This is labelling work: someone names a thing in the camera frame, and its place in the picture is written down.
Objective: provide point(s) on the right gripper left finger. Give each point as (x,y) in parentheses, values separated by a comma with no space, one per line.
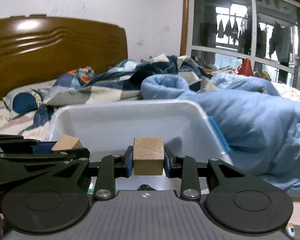
(106,171)

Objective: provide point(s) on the light blue duvet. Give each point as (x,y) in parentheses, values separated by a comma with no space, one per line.
(261,128)

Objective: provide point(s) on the window with white frame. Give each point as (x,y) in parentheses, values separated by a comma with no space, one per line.
(222,33)

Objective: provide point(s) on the checkered blue grey blanket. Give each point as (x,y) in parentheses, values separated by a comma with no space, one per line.
(120,83)

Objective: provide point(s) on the wooden cube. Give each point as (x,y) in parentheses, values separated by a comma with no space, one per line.
(67,142)
(148,156)

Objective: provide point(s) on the red bag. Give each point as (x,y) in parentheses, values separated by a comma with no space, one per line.
(245,68)

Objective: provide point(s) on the wooden headboard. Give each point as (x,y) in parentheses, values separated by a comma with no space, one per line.
(40,48)

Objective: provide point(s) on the blue patterned pillow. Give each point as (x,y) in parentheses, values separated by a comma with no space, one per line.
(22,102)

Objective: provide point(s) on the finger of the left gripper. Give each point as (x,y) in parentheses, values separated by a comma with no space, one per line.
(17,149)

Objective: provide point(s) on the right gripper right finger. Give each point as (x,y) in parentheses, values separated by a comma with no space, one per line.
(225,182)

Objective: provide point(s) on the white plastic bin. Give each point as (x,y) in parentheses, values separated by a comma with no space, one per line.
(107,128)

